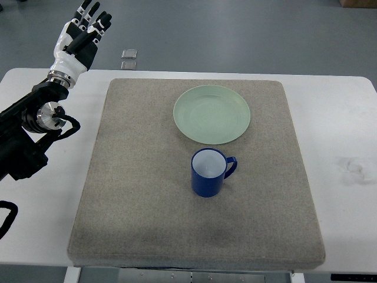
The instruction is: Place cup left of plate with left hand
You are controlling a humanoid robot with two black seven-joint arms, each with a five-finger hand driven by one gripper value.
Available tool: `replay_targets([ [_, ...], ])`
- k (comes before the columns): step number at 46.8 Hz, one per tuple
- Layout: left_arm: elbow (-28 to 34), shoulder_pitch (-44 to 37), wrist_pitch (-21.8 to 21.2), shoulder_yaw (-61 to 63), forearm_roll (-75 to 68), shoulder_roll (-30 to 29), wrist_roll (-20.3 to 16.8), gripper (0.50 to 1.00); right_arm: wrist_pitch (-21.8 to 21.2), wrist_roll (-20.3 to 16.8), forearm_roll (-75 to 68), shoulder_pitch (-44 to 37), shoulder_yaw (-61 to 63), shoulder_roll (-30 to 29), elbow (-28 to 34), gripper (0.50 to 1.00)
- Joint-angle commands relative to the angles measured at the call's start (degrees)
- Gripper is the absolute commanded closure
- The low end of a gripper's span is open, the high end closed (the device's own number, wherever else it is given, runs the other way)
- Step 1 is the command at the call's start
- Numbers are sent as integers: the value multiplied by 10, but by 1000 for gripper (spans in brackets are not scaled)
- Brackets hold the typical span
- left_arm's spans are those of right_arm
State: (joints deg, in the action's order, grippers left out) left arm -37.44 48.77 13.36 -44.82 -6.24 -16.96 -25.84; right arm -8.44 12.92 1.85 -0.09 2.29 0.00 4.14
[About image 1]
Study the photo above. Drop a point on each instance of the upper floor outlet cover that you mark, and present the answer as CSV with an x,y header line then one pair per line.
x,y
129,54

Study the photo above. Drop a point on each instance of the floor outlet cover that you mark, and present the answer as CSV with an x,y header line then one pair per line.
x,y
128,65
129,54

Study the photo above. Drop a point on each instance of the light green plate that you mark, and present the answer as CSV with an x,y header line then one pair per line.
x,y
211,114

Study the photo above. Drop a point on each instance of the black control panel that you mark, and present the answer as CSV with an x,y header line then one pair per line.
x,y
354,277

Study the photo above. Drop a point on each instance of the cardboard box corner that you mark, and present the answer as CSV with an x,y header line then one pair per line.
x,y
358,3

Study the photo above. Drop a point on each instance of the blue enamel mug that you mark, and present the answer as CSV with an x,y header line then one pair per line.
x,y
209,168

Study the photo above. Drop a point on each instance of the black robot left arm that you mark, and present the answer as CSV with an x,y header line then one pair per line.
x,y
32,124

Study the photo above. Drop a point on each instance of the metal table frame bracket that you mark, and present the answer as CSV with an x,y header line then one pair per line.
x,y
197,275

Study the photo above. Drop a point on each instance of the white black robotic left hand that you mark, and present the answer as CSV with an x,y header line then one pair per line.
x,y
77,44

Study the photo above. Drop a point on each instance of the lower floor outlet cover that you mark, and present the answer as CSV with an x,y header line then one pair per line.
x,y
128,65

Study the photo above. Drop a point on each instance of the beige felt mat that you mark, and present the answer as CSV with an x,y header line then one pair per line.
x,y
143,204

